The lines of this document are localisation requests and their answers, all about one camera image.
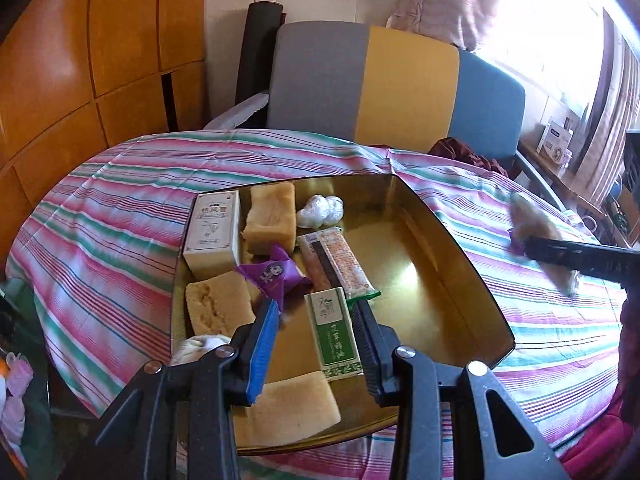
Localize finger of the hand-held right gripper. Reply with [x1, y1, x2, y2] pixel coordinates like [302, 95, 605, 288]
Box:
[523, 237, 640, 281]

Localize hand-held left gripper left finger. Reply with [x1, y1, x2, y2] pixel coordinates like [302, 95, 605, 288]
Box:
[65, 300, 279, 480]

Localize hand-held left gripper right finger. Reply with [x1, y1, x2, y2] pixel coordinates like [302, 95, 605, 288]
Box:
[352, 300, 571, 480]

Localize green white packet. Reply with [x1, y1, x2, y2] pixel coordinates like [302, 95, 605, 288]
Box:
[304, 287, 364, 382]

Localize brown snack packet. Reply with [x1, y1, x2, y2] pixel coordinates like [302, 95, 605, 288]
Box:
[509, 192, 579, 296]

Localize yellow sponge piece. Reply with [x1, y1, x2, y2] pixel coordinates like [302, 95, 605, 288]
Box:
[242, 182, 297, 256]
[245, 371, 342, 447]
[185, 270, 257, 337]

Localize gold metal tin tray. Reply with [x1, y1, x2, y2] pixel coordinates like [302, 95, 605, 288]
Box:
[170, 174, 516, 456]

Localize orange snack bar packet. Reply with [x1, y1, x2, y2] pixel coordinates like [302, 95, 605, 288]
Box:
[297, 227, 381, 301]

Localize white cardboard box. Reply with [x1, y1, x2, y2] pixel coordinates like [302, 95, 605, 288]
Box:
[182, 190, 242, 279]

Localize white plastic bag ball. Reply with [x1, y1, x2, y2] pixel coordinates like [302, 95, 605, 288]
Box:
[296, 194, 346, 229]

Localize wooden side table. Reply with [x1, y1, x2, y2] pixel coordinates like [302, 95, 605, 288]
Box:
[517, 137, 621, 221]

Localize person's pink clothing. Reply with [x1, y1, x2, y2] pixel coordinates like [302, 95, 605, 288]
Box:
[555, 379, 640, 480]

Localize dark mesh basket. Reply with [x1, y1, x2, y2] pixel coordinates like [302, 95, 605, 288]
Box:
[625, 130, 640, 192]

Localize white carton with picture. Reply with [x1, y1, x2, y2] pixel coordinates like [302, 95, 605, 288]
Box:
[536, 116, 575, 164]

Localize pink side curtain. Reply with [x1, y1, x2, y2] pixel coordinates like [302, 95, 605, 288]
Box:
[570, 7, 640, 211]

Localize dark red cloth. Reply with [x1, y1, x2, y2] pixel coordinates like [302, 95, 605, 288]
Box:
[429, 137, 509, 177]

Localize striped tablecloth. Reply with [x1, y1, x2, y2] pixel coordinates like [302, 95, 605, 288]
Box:
[5, 129, 632, 467]

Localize window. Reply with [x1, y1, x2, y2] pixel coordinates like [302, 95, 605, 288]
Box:
[475, 0, 616, 111]

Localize grey yellow blue chair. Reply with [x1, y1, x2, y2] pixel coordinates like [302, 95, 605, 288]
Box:
[267, 21, 569, 211]

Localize pink plastic items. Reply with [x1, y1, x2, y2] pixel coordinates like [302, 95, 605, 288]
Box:
[0, 350, 34, 442]

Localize white wrapped chair armrest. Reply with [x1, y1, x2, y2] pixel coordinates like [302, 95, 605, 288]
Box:
[202, 91, 271, 131]

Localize pink patterned curtain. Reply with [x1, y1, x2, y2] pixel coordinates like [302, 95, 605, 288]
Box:
[387, 0, 508, 51]

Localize wooden wardrobe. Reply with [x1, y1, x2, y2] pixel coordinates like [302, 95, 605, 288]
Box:
[0, 0, 208, 241]

